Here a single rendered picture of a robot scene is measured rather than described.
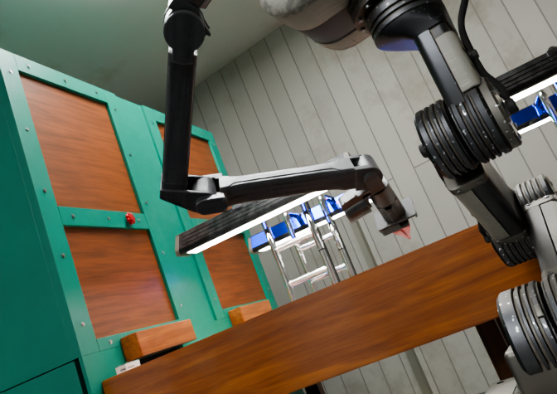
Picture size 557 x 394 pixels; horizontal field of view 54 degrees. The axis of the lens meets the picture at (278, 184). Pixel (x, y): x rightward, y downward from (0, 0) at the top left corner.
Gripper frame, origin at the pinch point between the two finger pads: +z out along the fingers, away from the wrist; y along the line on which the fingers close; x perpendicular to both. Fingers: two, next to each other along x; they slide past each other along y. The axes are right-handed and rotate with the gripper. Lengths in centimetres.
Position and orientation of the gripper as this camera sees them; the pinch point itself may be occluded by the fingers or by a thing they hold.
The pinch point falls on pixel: (408, 235)
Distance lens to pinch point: 145.4
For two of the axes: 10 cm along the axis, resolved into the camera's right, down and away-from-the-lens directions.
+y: -8.5, 4.3, 2.9
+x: 0.5, 6.2, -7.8
